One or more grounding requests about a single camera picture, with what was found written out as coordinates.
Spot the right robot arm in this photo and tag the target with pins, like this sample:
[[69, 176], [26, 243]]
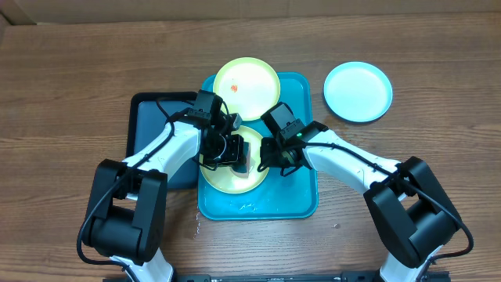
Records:
[[413, 214]]

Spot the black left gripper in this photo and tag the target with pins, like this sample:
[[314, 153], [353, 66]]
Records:
[[236, 156]]

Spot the teal plastic tray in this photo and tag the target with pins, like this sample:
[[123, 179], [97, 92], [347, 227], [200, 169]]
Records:
[[276, 197]]

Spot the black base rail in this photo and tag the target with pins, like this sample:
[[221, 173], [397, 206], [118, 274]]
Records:
[[349, 276]]

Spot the light blue plate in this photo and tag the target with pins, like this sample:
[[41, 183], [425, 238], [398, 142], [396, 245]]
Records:
[[358, 92]]

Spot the black water tray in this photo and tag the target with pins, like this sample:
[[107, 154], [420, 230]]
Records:
[[146, 122]]

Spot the yellow plate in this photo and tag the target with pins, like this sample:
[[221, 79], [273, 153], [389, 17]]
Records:
[[249, 86], [227, 181]]

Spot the green orange sponge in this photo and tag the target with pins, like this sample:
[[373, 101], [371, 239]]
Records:
[[244, 164]]

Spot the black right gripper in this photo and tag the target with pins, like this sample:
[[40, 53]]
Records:
[[267, 153]]

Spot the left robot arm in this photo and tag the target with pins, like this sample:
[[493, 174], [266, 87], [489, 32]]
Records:
[[124, 221]]

